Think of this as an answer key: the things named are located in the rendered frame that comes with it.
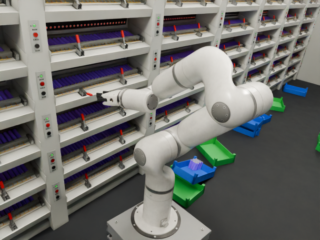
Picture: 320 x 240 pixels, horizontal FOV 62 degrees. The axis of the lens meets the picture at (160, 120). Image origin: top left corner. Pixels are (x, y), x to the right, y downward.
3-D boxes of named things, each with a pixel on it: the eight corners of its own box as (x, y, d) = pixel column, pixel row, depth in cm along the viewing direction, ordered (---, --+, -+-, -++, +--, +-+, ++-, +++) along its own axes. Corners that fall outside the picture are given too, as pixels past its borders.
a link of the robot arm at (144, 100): (136, 85, 111) (119, 92, 104) (160, 87, 102) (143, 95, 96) (140, 104, 114) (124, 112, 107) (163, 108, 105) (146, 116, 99)
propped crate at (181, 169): (192, 164, 214) (195, 155, 212) (213, 176, 202) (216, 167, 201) (170, 170, 190) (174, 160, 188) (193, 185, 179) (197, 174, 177)
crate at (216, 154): (234, 162, 221) (236, 154, 217) (214, 166, 213) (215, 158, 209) (214, 143, 245) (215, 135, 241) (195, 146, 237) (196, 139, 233)
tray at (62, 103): (146, 85, 164) (150, 72, 159) (55, 113, 123) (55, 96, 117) (125, 68, 173) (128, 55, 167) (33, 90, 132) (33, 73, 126)
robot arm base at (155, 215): (185, 225, 114) (192, 191, 106) (148, 243, 104) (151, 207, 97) (162, 197, 128) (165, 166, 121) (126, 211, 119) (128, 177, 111)
